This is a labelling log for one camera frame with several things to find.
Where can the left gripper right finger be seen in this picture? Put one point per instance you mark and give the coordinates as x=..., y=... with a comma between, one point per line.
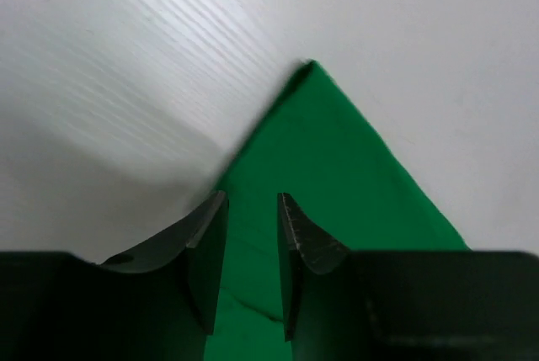
x=303, y=247

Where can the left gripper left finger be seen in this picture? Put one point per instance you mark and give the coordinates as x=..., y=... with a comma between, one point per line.
x=194, y=245

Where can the green t shirt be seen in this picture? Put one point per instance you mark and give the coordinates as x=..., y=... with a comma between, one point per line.
x=315, y=145

